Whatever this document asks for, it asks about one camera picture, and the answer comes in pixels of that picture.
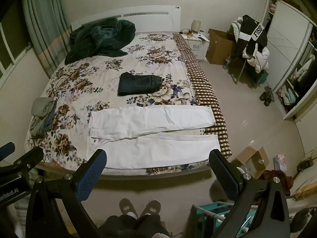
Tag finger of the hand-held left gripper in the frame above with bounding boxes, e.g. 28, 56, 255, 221
0, 142, 16, 161
0, 146, 44, 179

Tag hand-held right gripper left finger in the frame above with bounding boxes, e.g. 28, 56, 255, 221
26, 149, 107, 238

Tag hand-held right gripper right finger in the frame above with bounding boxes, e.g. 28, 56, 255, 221
209, 150, 290, 238

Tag white pants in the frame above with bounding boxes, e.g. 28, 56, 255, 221
88, 105, 221, 169

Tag white quilted cloth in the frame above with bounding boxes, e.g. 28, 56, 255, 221
13, 200, 29, 236

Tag teal rack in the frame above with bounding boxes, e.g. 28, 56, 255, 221
191, 202, 255, 238

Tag small open cardboard box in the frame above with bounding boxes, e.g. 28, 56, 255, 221
234, 147, 270, 179

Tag blue grey garment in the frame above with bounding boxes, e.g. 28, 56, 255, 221
30, 102, 58, 138

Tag person's left brown slipper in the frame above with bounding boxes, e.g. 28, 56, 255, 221
119, 198, 138, 219

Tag person's brown slipper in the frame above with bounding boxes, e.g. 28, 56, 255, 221
119, 198, 138, 219
140, 200, 161, 217

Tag red brown cloth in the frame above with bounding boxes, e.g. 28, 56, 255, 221
263, 170, 294, 196

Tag pastel printed bag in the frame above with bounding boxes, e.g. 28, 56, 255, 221
273, 154, 288, 171

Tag person's dark trousers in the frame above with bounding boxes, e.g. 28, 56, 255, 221
99, 213, 171, 238

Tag person's right brown slipper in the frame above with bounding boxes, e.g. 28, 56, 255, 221
140, 200, 161, 217

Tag brown checked blanket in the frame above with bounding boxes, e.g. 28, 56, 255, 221
173, 33, 232, 158

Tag dark bag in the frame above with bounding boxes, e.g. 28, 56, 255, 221
288, 207, 317, 238

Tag white framed window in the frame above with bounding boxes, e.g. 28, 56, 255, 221
0, 0, 32, 85

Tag dark folded jeans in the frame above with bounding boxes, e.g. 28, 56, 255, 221
117, 72, 165, 97

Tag teal folded clothes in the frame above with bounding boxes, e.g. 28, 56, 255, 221
285, 89, 299, 105

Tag metal chair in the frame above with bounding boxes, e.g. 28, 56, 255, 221
229, 50, 270, 88

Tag green storage bin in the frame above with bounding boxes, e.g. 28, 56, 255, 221
258, 69, 269, 85

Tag large cardboard box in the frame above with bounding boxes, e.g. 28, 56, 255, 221
205, 28, 238, 66

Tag white nightstand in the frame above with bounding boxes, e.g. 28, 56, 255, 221
180, 33, 210, 61

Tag dark green blanket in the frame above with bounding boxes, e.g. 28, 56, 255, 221
65, 17, 136, 65

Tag green striped curtain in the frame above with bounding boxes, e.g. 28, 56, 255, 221
21, 0, 72, 78

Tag white wardrobe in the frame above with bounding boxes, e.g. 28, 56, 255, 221
263, 0, 317, 121

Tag black and white jacket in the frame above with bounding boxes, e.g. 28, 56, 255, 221
241, 14, 268, 59

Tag white bed with headboard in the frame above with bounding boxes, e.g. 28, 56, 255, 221
25, 5, 232, 179

